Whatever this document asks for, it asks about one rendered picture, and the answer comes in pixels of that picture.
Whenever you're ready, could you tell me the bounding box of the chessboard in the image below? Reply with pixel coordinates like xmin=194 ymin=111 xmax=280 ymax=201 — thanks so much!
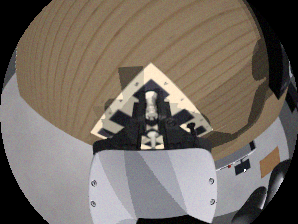
xmin=91 ymin=62 xmax=213 ymax=149

